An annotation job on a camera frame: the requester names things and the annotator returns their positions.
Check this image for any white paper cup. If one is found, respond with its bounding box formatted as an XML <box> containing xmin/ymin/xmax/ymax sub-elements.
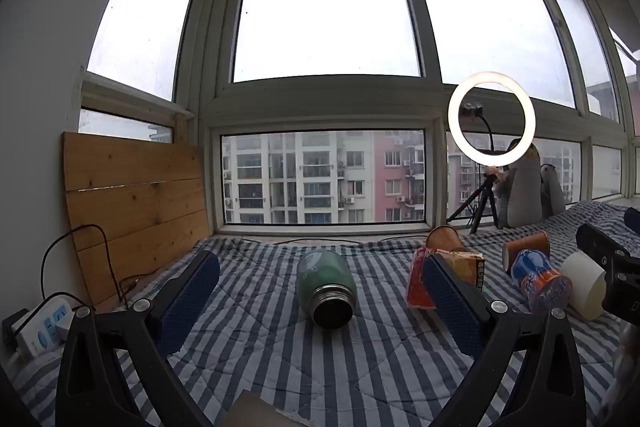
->
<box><xmin>558</xmin><ymin>251</ymin><xmax>608</xmax><ymax>322</ymax></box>

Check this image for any large grey penguin plush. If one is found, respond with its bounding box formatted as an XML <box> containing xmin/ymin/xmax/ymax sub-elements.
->
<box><xmin>494</xmin><ymin>138</ymin><xmax>547</xmax><ymax>229</ymax></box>

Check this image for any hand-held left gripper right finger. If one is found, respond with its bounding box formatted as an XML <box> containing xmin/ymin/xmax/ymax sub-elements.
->
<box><xmin>420</xmin><ymin>252</ymin><xmax>587</xmax><ymax>427</ymax></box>

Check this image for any orange snack box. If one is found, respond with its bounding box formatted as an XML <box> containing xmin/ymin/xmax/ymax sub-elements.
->
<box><xmin>406</xmin><ymin>247</ymin><xmax>487</xmax><ymax>311</ymax></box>

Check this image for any white power strip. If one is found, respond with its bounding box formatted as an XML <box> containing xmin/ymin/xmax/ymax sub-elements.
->
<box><xmin>11</xmin><ymin>297</ymin><xmax>74</xmax><ymax>356</ymax></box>

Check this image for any black tripod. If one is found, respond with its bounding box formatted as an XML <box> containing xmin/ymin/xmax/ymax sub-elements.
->
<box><xmin>446</xmin><ymin>166</ymin><xmax>501</xmax><ymax>236</ymax></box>

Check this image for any small grey penguin plush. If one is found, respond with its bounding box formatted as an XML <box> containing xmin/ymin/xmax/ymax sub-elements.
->
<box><xmin>540</xmin><ymin>163</ymin><xmax>567</xmax><ymax>219</ymax></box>

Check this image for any wooden board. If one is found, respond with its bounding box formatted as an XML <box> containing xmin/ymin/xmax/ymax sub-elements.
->
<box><xmin>62</xmin><ymin>131</ymin><xmax>210</xmax><ymax>313</ymax></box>

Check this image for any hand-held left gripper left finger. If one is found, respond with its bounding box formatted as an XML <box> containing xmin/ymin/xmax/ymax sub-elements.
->
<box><xmin>55</xmin><ymin>249</ymin><xmax>221</xmax><ymax>427</ymax></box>

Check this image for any green thermos cup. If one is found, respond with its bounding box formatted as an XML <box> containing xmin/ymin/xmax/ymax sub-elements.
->
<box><xmin>296</xmin><ymin>250</ymin><xmax>358</xmax><ymax>331</ymax></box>

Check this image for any black gooseneck phone holder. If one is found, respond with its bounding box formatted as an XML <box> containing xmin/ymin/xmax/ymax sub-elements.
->
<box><xmin>462</xmin><ymin>102</ymin><xmax>501</xmax><ymax>158</ymax></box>

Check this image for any blue striped blanket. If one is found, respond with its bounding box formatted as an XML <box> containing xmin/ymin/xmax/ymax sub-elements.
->
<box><xmin>0</xmin><ymin>199</ymin><xmax>640</xmax><ymax>427</ymax></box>

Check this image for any brown paper cup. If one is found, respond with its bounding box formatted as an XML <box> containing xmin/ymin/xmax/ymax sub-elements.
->
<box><xmin>502</xmin><ymin>231</ymin><xmax>551</xmax><ymax>276</ymax></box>
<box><xmin>425</xmin><ymin>225</ymin><xmax>467</xmax><ymax>254</ymax></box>

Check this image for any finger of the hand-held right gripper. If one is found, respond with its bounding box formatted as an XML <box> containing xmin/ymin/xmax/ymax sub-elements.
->
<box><xmin>575</xmin><ymin>223</ymin><xmax>632</xmax><ymax>269</ymax></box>

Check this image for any ring light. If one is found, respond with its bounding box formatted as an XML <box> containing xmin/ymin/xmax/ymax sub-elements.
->
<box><xmin>447</xmin><ymin>71</ymin><xmax>537</xmax><ymax>168</ymax></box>

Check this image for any white window frame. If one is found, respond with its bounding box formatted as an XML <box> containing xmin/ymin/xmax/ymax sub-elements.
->
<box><xmin>79</xmin><ymin>0</ymin><xmax>640</xmax><ymax>239</ymax></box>

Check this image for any black power cable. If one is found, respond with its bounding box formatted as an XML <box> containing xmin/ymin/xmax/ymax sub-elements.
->
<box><xmin>40</xmin><ymin>224</ymin><xmax>152</xmax><ymax>311</ymax></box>

